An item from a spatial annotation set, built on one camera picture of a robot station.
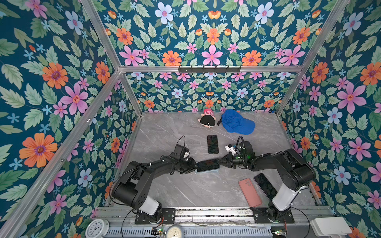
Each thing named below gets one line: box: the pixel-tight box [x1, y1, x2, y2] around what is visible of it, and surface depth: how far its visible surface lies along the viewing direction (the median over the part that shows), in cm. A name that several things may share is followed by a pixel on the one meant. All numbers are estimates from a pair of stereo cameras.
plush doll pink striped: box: [197, 108, 217, 129], surface depth 109 cm
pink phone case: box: [238, 178, 262, 208], surface depth 84 cm
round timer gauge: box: [165, 224, 183, 238], surface depth 67 cm
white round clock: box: [85, 218, 110, 238], surface depth 69 cm
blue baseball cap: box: [221, 109, 256, 135], surface depth 112 cm
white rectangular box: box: [310, 216, 353, 238], surface depth 70 cm
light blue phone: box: [194, 167, 221, 174], surface depth 90 cm
